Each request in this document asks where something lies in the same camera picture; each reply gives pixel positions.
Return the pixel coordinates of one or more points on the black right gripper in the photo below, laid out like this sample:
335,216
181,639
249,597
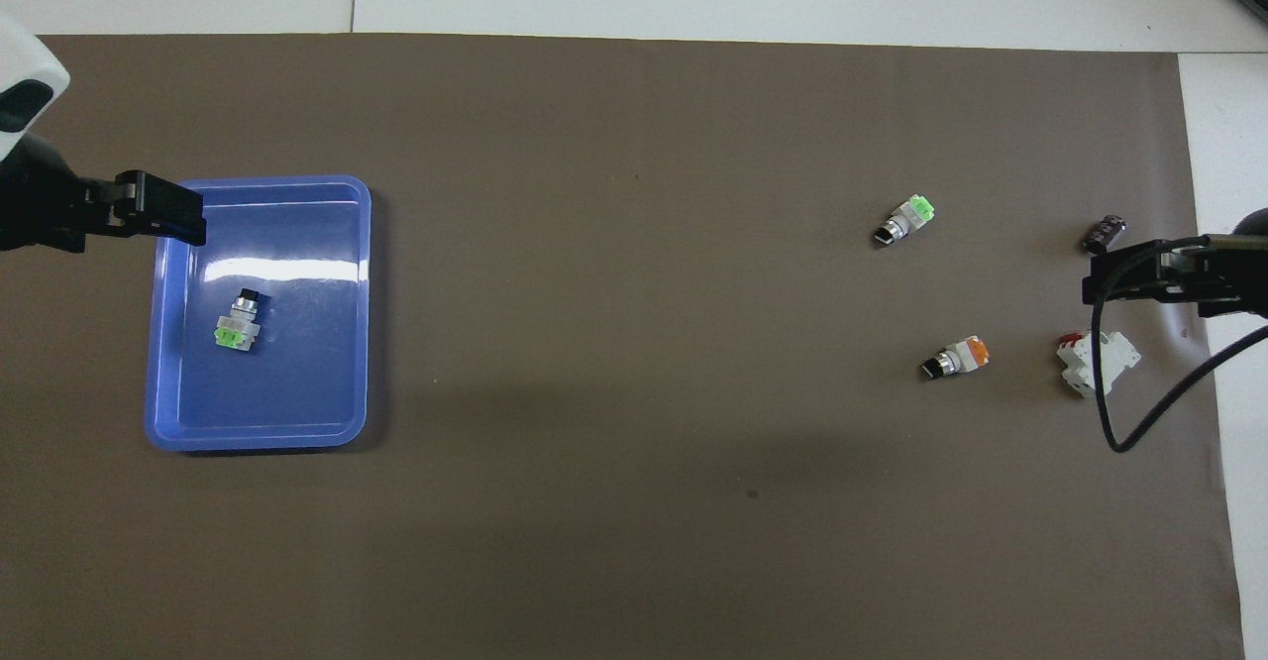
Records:
1238,274

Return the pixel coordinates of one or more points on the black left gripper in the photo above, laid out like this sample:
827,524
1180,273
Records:
40,209

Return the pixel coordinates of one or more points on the orange green block selector switch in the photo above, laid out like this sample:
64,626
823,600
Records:
238,328

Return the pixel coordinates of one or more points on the small black terminal block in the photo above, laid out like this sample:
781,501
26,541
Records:
1105,234

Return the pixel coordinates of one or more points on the white circuit breaker red lever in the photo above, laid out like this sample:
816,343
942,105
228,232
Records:
1095,363

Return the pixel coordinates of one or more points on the blue plastic tray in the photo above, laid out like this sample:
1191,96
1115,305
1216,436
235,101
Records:
297,383

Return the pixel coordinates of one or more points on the brown table mat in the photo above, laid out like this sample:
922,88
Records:
594,343

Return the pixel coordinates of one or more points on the orange block switch black knob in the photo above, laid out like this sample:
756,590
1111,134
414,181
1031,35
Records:
956,357

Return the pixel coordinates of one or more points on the green block switch black knob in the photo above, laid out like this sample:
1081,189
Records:
906,219

